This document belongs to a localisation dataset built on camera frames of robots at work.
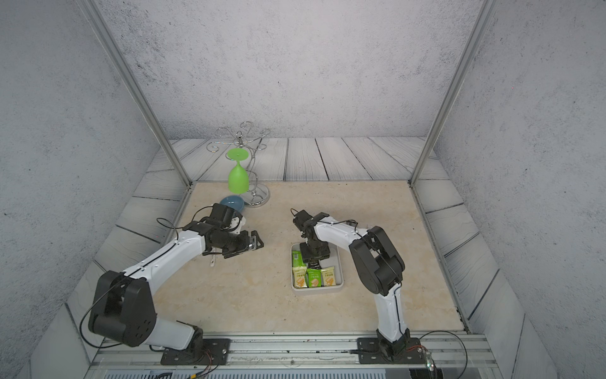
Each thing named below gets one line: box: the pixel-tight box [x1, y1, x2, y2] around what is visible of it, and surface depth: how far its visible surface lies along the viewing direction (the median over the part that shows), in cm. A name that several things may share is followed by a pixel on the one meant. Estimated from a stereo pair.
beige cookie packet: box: [320, 266, 337, 287], surface depth 88 cm
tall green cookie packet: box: [291, 250, 306, 268], surface depth 91 cm
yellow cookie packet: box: [291, 266, 308, 289], surface depth 88 cm
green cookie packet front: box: [306, 268, 322, 288], surface depth 88 cm
